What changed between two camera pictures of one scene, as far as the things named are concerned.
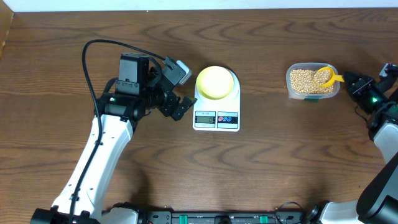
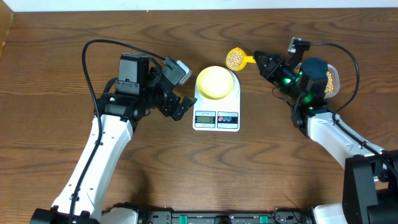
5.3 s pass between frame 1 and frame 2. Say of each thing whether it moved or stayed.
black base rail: stayed
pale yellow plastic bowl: stayed
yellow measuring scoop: moved
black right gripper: moved
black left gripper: stayed
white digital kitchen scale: stayed
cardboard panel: stayed
